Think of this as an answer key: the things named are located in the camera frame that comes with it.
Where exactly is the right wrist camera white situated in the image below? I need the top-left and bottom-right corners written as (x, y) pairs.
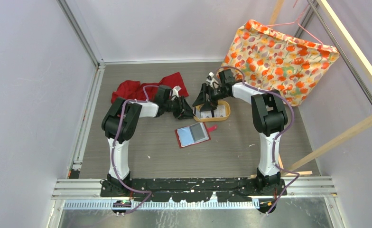
top-left (206, 72), bottom-right (220, 89)

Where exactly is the floral fabric bag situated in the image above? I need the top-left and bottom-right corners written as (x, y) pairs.
top-left (222, 19), bottom-right (340, 106)

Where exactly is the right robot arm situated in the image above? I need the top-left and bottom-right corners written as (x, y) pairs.
top-left (193, 69), bottom-right (288, 195)

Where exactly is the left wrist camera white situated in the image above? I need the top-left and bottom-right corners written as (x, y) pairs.
top-left (170, 85), bottom-right (182, 99)

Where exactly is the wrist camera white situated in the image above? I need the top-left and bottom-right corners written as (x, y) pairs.
top-left (170, 85), bottom-right (182, 99)
top-left (206, 72), bottom-right (220, 89)

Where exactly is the silver chip card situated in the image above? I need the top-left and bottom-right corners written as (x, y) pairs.
top-left (214, 105), bottom-right (228, 118)

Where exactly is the red card holder wallet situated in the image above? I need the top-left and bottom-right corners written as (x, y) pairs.
top-left (175, 122), bottom-right (218, 149)

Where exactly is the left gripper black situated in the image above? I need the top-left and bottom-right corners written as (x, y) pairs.
top-left (164, 95), bottom-right (197, 120)

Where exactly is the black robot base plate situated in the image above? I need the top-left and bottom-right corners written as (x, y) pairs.
top-left (99, 177), bottom-right (287, 203)

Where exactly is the wooden frame rack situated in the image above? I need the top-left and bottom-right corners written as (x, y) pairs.
top-left (284, 0), bottom-right (372, 179)

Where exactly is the aluminium frame rail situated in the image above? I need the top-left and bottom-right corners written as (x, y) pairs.
top-left (52, 0), bottom-right (372, 215)

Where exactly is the yellow oval tray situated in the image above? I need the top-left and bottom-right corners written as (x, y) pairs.
top-left (193, 100), bottom-right (231, 122)

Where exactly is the red cloth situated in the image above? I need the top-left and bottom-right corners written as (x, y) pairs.
top-left (111, 72), bottom-right (189, 104)

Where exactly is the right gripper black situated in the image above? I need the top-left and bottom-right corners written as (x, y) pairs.
top-left (193, 83), bottom-right (228, 113)

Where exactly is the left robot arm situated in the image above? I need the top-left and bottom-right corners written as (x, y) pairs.
top-left (102, 85), bottom-right (194, 197)

